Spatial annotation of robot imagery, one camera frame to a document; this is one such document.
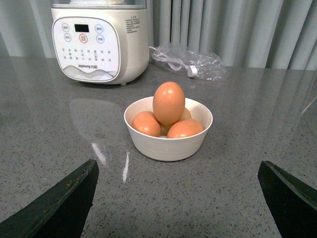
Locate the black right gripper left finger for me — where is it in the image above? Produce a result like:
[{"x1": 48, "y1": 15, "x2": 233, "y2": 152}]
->
[{"x1": 0, "y1": 160, "x2": 99, "y2": 238}]

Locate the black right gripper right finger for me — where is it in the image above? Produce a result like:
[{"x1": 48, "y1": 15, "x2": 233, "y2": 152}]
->
[{"x1": 258, "y1": 161, "x2": 317, "y2": 238}]

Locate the pale brown egg at back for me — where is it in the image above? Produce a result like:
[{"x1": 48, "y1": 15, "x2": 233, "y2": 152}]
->
[{"x1": 161, "y1": 107, "x2": 192, "y2": 131}]

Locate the white bowl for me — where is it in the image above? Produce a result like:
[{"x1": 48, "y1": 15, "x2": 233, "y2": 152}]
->
[{"x1": 124, "y1": 96, "x2": 213, "y2": 162}]

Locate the white Joyoung cooker appliance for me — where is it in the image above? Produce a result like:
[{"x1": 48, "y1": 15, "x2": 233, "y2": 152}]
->
[{"x1": 51, "y1": 0, "x2": 149, "y2": 85}]

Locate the clear plastic bag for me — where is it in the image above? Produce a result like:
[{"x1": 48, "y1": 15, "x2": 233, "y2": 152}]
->
[{"x1": 149, "y1": 42, "x2": 228, "y2": 81}]

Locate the white power cable with plug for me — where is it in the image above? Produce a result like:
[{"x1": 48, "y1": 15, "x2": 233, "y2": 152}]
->
[{"x1": 148, "y1": 45, "x2": 199, "y2": 78}]

